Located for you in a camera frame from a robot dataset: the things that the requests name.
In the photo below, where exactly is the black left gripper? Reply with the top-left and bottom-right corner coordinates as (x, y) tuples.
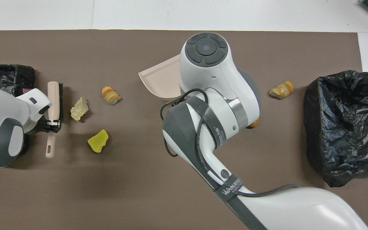
(31, 119), (62, 134)

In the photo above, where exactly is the pale bread chunk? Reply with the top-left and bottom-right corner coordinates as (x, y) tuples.
(70, 97), (89, 121)

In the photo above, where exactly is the beige hand brush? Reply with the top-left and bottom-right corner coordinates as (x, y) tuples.
(45, 81), (64, 158)

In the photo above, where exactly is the yellow sponge chunk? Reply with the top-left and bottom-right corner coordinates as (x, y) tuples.
(88, 129), (109, 153)

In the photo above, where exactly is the striped orange croissant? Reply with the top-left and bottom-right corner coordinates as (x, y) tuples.
(102, 86), (122, 105)
(269, 80), (295, 100)

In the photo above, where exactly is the beige plastic dustpan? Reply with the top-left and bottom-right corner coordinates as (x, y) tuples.
(138, 54), (183, 99)

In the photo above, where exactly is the pink bin with black bag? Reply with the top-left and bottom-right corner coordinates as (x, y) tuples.
(0, 64), (36, 98)

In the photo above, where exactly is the bin covered by black bag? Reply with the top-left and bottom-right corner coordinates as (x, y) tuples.
(303, 70), (368, 188)

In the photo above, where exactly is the brown table mat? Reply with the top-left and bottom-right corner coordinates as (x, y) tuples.
(0, 30), (368, 230)

